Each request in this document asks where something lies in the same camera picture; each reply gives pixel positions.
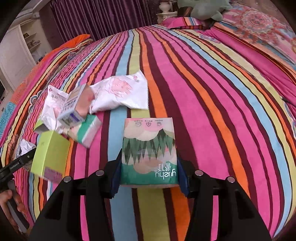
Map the yellow-green cardboard box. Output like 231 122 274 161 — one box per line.
31 120 71 183

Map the silver foil wrapper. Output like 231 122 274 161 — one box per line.
15 139 37 163

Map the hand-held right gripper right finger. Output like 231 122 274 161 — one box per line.
177 153 272 241

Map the white wall cabinet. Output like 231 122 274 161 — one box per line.
0 23 42 112

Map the orange patterned blanket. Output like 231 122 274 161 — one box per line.
9 34 93 98

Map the green cloth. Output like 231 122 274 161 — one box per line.
177 0 233 21

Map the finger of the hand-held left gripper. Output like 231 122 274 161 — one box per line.
0 148 37 184

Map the purple curtain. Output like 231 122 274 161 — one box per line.
39 0 183 50

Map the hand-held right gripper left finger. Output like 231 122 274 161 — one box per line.
29 154 123 241

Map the green forest print tissue pack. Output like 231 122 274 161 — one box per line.
120 117 180 188

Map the white pink-print wrapper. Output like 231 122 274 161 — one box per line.
41 85 70 135

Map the person's left hand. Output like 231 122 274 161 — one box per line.
0 189 23 216

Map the white wrapper with pink cartoon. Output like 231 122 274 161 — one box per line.
89 71 149 114

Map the striped colourful bedsheet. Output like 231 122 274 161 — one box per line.
0 25 296 239

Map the white pink carton box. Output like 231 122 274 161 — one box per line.
57 84 94 128

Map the white bedside lamp base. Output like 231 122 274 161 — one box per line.
156 1 178 24

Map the striped pillow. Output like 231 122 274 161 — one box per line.
161 17 208 30

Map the small green tissue pack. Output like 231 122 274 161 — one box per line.
67 115 102 149

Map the pink patterned pillow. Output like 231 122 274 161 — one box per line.
203 2 296 107

